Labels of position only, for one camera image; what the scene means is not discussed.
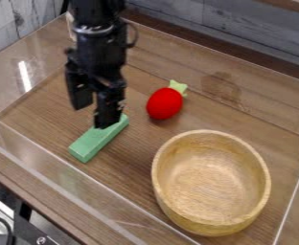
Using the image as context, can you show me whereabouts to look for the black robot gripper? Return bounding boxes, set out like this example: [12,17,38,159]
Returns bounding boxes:
[65,24,129,129]

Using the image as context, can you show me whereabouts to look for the green rectangular block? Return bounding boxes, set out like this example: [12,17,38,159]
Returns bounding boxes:
[69,114,129,163]

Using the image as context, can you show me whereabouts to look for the red plush strawberry toy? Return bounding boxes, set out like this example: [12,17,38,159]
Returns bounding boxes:
[145,79,188,120]

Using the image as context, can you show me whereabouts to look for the black cable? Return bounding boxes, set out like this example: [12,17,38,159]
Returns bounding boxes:
[0,215,16,245]

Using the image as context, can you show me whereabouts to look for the clear acrylic tray enclosure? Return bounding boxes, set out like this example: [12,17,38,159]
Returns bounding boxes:
[0,19,299,245]

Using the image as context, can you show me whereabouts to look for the brown wooden bowl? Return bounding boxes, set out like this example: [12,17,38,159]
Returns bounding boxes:
[151,129,271,237]

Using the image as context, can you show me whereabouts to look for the clear acrylic corner bracket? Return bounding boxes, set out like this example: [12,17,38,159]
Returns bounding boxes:
[65,11,76,42]

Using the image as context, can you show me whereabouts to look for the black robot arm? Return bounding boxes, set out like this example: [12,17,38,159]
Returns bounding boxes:
[65,0,128,129]

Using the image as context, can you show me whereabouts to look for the black metal table frame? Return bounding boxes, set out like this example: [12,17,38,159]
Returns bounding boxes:
[13,199,61,245]

